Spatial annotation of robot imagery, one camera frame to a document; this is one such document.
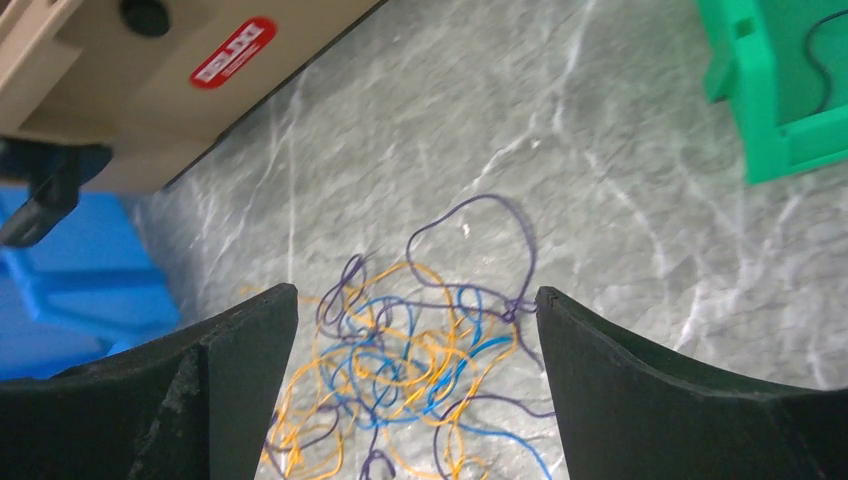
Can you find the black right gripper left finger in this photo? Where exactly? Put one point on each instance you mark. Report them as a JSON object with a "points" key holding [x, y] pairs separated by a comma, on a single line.
{"points": [[194, 404]]}

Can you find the tan open toolbox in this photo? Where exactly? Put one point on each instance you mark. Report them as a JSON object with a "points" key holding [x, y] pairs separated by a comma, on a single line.
{"points": [[125, 96]]}

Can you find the blue plastic bin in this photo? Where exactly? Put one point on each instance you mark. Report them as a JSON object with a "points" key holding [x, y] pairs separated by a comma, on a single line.
{"points": [[88, 290]]}

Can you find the green plastic bin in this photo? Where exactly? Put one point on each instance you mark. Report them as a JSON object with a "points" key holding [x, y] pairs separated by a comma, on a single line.
{"points": [[782, 66]]}

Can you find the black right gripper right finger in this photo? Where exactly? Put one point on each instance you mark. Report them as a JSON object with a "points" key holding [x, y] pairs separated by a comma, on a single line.
{"points": [[630, 408]]}

